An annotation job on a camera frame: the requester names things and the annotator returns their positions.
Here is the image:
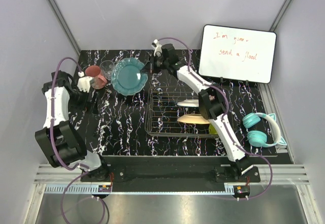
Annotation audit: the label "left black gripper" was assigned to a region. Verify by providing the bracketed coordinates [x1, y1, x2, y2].
[68, 86, 99, 115]

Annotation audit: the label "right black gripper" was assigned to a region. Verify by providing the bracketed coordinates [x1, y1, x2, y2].
[140, 54, 169, 74]

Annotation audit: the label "teal scalloped plate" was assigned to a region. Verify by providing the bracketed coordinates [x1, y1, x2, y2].
[111, 57, 148, 96]

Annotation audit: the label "black wire dish rack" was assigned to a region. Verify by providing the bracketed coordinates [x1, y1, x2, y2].
[145, 85, 218, 138]

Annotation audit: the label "white watermelon pattern plate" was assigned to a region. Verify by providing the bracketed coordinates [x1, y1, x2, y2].
[177, 100, 199, 107]

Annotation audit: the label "orange bird plate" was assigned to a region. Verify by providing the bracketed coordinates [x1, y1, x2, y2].
[177, 114, 210, 124]

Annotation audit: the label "lime green bowl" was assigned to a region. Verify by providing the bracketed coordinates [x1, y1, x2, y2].
[209, 124, 218, 135]

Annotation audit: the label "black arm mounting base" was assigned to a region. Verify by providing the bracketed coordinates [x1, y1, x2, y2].
[81, 156, 261, 183]

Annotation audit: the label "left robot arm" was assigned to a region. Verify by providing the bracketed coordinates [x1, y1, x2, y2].
[35, 70, 110, 181]

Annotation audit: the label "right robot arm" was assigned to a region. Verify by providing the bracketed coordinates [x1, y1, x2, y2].
[141, 40, 253, 182]

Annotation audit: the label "pink mug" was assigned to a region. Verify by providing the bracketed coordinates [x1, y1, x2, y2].
[85, 65, 108, 89]

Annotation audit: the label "clear drinking glass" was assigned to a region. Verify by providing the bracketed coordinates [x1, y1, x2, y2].
[100, 60, 115, 80]

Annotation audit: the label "black marble pattern mat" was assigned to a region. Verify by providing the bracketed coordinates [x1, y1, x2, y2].
[69, 50, 277, 157]

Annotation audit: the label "white whiteboard with red writing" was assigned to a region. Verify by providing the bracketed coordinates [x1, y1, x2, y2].
[199, 24, 277, 84]

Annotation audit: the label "teal headphones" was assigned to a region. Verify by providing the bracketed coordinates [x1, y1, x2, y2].
[242, 112, 287, 148]

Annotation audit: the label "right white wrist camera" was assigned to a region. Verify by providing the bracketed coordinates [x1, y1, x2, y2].
[151, 39, 162, 57]

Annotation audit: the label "grey slotted cable duct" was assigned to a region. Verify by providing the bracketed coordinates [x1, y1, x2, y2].
[47, 183, 252, 196]

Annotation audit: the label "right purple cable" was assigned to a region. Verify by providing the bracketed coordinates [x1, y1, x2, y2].
[157, 37, 274, 199]

